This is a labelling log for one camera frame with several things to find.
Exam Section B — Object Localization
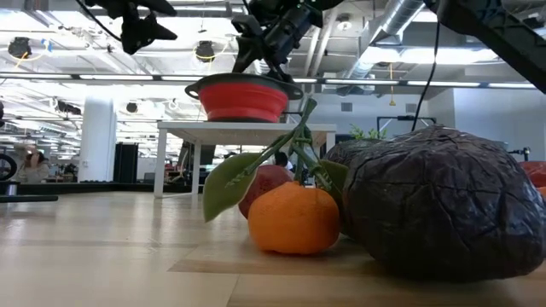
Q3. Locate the small green potted plant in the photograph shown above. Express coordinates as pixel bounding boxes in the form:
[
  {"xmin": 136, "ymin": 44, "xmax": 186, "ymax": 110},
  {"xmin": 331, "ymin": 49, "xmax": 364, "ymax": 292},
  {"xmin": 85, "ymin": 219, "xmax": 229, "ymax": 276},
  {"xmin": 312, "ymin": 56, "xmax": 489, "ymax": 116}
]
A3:
[{"xmin": 348, "ymin": 123, "xmax": 388, "ymax": 141}]

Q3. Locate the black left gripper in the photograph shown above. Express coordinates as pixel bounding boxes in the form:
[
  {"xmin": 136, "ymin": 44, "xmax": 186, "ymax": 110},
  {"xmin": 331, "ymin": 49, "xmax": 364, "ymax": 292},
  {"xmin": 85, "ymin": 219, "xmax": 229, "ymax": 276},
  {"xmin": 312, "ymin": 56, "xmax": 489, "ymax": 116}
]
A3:
[{"xmin": 84, "ymin": 0, "xmax": 179, "ymax": 55}]

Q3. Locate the red apple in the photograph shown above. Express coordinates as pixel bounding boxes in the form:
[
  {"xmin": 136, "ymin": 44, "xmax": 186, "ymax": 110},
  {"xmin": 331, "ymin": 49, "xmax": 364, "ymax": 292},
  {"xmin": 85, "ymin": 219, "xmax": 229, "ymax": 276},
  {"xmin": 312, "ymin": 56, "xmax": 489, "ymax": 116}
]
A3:
[{"xmin": 237, "ymin": 164, "xmax": 295, "ymax": 220}]

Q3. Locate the black tall cabinet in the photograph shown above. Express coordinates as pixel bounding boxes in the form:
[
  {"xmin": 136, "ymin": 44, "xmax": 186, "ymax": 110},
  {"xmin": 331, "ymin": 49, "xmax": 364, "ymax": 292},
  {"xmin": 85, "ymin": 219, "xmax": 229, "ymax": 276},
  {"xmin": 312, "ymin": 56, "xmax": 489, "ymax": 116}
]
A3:
[{"xmin": 113, "ymin": 142, "xmax": 140, "ymax": 183}]

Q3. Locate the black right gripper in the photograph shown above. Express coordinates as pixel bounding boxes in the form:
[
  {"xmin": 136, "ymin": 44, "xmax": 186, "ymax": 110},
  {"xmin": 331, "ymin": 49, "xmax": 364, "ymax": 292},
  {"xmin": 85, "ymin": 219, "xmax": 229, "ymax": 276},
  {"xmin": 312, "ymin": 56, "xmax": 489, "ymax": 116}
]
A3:
[{"xmin": 231, "ymin": 0, "xmax": 345, "ymax": 84}]

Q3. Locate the black round ring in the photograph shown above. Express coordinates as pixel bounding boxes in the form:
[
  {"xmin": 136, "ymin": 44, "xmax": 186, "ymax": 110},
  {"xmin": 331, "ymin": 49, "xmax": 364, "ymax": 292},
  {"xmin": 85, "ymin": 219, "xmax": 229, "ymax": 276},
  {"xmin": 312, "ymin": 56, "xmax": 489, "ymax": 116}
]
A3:
[{"xmin": 0, "ymin": 153, "xmax": 19, "ymax": 182}]

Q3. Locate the black aluminium rig frame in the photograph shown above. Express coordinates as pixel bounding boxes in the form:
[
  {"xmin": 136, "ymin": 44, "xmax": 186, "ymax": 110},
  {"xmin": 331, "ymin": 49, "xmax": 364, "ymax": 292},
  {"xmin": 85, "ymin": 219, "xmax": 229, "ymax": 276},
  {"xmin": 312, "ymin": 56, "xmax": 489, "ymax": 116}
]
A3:
[{"xmin": 0, "ymin": 181, "xmax": 197, "ymax": 204}]

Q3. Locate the thin black hanging cable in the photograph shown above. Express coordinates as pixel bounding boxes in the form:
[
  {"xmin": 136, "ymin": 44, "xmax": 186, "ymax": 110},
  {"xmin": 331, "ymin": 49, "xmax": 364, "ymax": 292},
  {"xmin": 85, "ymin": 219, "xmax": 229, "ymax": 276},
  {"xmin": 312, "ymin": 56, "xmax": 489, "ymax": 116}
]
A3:
[{"xmin": 409, "ymin": 19, "xmax": 441, "ymax": 132}]

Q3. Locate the person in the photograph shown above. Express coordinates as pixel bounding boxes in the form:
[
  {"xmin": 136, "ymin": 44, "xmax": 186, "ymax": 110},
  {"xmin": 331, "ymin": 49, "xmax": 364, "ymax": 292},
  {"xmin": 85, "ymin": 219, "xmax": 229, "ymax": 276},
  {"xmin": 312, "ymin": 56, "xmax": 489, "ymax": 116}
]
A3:
[
  {"xmin": 15, "ymin": 143, "xmax": 50, "ymax": 184},
  {"xmin": 272, "ymin": 151, "xmax": 295, "ymax": 172}
]

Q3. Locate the yellow hanging cord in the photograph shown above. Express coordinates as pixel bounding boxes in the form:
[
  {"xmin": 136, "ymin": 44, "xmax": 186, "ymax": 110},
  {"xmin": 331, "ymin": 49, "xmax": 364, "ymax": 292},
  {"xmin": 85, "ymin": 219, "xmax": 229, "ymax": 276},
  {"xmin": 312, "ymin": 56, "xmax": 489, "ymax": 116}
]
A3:
[{"xmin": 386, "ymin": 62, "xmax": 397, "ymax": 107}]

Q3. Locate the dark purple crinkled fruit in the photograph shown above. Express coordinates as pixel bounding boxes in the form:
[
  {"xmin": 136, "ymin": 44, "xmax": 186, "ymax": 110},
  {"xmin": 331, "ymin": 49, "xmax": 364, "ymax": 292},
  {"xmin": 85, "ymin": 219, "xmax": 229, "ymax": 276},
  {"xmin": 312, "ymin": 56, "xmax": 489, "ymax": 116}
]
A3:
[
  {"xmin": 326, "ymin": 136, "xmax": 387, "ymax": 168},
  {"xmin": 340, "ymin": 125, "xmax": 546, "ymax": 283}
]

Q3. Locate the long ceiling light rail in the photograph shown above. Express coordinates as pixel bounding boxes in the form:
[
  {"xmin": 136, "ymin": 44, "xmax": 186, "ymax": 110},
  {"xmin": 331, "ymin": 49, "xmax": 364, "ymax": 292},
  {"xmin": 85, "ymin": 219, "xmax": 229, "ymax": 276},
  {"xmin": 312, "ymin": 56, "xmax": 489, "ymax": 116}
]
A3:
[{"xmin": 0, "ymin": 72, "xmax": 546, "ymax": 90}]

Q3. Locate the orange tangerine with green leaves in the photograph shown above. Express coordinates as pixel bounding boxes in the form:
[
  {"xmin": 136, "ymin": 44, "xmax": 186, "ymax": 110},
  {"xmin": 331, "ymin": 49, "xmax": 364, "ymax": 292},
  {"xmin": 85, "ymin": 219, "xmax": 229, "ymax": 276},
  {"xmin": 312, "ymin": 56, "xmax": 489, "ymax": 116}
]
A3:
[{"xmin": 201, "ymin": 97, "xmax": 350, "ymax": 256}]

